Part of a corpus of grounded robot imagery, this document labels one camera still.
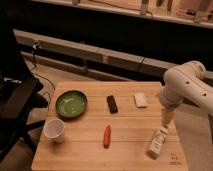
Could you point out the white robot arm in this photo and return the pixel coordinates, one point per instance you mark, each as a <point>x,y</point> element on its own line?
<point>185,82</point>

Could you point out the black rectangular block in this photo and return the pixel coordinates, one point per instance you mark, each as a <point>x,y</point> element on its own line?
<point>112,104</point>

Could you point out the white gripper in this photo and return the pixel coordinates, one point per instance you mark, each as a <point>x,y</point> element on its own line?
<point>167,113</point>

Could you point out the white plastic bottle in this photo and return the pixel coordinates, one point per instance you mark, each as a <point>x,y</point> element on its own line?
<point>157,142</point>

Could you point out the white sponge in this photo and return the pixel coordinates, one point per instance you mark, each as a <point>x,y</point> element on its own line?
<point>140,100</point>

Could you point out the green bowl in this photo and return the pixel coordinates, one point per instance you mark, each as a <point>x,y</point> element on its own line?
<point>71,104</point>

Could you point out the black chair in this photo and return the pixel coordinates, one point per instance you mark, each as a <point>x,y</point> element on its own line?
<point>19,93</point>

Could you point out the white paper cup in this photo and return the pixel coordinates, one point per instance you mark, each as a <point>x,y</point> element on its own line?
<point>55,130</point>

